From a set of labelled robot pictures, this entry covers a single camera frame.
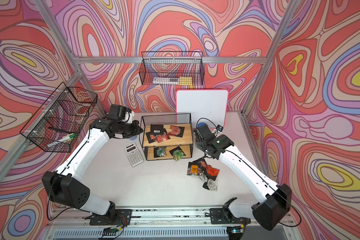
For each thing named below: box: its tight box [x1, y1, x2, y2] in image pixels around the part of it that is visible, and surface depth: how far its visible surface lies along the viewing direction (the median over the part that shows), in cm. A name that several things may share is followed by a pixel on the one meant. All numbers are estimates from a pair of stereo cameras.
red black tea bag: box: [199, 160, 208, 169], surface depth 93 cm
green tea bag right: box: [169, 146, 187, 162], surface depth 97 cm
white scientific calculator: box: [124, 142, 144, 167], surface depth 97 cm
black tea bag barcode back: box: [150, 124, 164, 135], surface depth 88 cm
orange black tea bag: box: [187, 162, 202, 176], surface depth 91 cm
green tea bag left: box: [153, 146, 167, 158], surface depth 98 cm
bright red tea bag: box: [204, 164, 220, 181], surface depth 88 cm
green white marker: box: [58, 133, 76, 143], surface depth 73 cm
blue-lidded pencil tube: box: [197, 122, 211, 132], surface depth 59 cm
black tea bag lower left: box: [145, 131, 171, 144], surface depth 86 cm
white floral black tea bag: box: [202, 178, 218, 192], surface depth 85 cm
